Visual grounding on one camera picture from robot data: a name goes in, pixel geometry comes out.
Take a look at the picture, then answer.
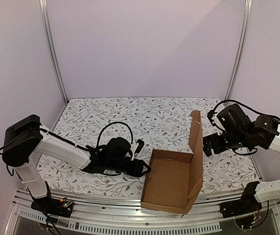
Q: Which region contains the aluminium frame post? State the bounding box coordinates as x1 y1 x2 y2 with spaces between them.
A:
224 0 253 100
39 0 69 104

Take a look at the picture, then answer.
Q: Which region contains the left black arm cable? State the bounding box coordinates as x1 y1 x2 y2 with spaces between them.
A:
38 121 134 152

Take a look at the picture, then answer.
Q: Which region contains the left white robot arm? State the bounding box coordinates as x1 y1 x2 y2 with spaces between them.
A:
0 115 151 212

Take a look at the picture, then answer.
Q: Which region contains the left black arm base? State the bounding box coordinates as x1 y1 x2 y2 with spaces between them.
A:
29 181 74 218

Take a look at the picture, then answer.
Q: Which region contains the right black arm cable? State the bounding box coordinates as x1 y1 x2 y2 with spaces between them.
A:
207 99 280 137

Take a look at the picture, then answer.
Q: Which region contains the right aluminium frame post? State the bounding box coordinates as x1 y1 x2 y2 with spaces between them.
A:
224 0 253 100

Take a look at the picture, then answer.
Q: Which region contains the floral patterned table mat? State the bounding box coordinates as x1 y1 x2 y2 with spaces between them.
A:
37 97 259 198

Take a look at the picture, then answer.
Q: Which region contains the aluminium front rail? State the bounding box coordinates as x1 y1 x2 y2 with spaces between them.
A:
4 190 280 235

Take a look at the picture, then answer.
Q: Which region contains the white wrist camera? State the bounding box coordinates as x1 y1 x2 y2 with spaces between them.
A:
207 110 225 135
130 139 144 161

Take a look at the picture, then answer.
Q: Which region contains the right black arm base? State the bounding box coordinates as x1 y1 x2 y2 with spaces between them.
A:
219 181 262 218

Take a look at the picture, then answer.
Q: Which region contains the left aluminium frame post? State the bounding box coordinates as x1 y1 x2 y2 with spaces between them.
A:
39 0 69 104

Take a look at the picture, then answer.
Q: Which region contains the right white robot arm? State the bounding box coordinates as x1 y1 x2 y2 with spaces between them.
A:
203 100 280 213

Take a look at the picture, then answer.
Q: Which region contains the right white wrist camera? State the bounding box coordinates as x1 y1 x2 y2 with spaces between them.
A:
207 110 225 135

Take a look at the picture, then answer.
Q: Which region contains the brown cardboard box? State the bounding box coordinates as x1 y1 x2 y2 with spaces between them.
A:
140 110 203 215

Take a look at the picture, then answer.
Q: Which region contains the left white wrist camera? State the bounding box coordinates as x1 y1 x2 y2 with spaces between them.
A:
130 139 144 161

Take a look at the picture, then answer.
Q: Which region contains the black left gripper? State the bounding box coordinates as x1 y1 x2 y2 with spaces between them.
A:
107 158 151 178

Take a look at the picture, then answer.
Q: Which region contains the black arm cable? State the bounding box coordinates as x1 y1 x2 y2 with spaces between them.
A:
207 99 280 137
38 121 134 152

